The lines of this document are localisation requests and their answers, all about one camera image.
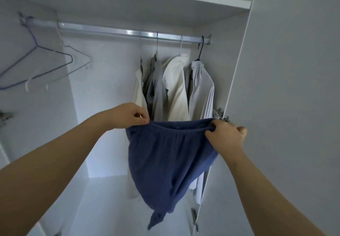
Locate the person's left hand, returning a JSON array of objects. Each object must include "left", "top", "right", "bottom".
[{"left": 104, "top": 102, "right": 151, "bottom": 131}]

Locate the person's right hand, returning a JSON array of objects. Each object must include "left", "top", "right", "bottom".
[{"left": 204, "top": 118, "right": 248, "bottom": 162}]

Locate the white t-shirt orange label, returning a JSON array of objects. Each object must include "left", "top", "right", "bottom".
[{"left": 127, "top": 58, "right": 151, "bottom": 199}]

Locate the grey hooded garment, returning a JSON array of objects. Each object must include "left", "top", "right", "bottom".
[{"left": 143, "top": 57, "right": 170, "bottom": 122}]

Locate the light grey shirt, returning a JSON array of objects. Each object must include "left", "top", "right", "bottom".
[{"left": 186, "top": 60, "right": 216, "bottom": 204}]

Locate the cream white shirt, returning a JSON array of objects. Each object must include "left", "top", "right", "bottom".
[{"left": 161, "top": 53, "right": 192, "bottom": 122}]

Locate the blue garment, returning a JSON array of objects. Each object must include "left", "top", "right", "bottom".
[{"left": 125, "top": 118, "right": 219, "bottom": 231}]

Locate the beige wire hanger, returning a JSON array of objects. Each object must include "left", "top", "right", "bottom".
[{"left": 24, "top": 36, "right": 94, "bottom": 93}]

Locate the cream hanger with metal hook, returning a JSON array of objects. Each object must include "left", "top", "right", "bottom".
[{"left": 153, "top": 32, "right": 160, "bottom": 61}]

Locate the white wardrobe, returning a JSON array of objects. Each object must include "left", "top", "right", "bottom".
[{"left": 0, "top": 0, "right": 340, "bottom": 236}]

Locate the black hanger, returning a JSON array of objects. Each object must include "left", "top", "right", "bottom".
[{"left": 194, "top": 35, "right": 206, "bottom": 63}]

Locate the person's right forearm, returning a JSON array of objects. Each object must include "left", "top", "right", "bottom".
[{"left": 223, "top": 149, "right": 325, "bottom": 236}]

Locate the person's left forearm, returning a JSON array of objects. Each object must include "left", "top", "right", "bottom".
[{"left": 0, "top": 113, "right": 115, "bottom": 236}]

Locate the purple wire hanger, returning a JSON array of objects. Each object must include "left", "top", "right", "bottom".
[{"left": 0, "top": 23, "right": 74, "bottom": 91}]

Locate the metal door hinge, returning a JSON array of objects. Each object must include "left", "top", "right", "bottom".
[
  {"left": 0, "top": 111, "right": 14, "bottom": 128},
  {"left": 212, "top": 107, "right": 230, "bottom": 123}
]

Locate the metal closet rod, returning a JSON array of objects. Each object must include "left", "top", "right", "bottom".
[{"left": 18, "top": 13, "right": 211, "bottom": 46}]

